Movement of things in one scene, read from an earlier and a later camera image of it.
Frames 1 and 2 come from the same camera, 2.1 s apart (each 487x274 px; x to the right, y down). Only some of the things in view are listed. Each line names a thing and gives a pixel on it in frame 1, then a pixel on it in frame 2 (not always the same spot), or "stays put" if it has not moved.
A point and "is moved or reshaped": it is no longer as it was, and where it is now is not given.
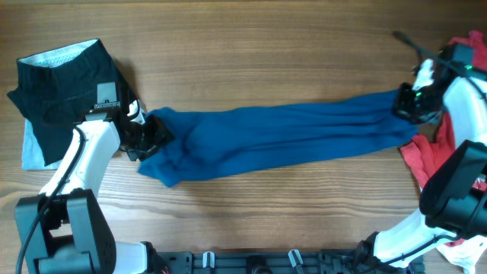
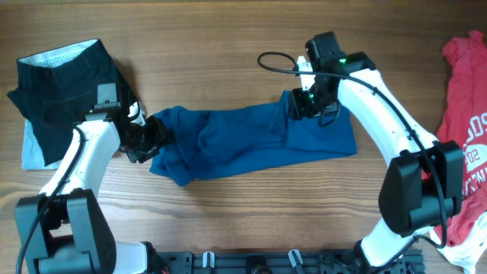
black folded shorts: [58, 87] stays put
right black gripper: [402, 105] to [298, 109]
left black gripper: [160, 134] stays put
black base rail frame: [272, 262] stays put
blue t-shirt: [208, 141] is moved or reshaped
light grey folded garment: [33, 157] stays put
